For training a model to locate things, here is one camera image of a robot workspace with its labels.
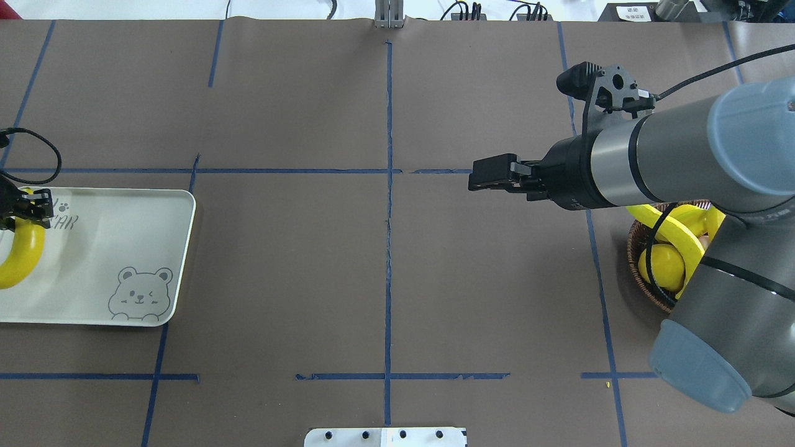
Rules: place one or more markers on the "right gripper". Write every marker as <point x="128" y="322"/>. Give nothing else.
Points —
<point x="568" y="174"/>

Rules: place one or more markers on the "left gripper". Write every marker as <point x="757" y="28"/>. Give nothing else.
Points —
<point x="31" y="205"/>

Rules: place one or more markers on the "yellow banana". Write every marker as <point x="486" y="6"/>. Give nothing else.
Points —
<point x="683" y="227"/>
<point x="27" y="243"/>

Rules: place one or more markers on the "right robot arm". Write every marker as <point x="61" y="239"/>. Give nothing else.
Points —
<point x="715" y="179"/>

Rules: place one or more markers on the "woven fruit basket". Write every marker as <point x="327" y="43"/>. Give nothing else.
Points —
<point x="639" y="249"/>

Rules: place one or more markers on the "white bear tray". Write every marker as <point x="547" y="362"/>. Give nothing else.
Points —
<point x="111" y="257"/>

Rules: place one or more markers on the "yellow lemon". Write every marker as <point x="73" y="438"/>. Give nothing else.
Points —
<point x="667" y="267"/>

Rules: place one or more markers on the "aluminium frame post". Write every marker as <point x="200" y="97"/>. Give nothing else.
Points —
<point x="389" y="14"/>

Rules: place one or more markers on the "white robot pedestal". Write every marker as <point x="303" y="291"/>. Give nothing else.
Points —
<point x="387" y="436"/>

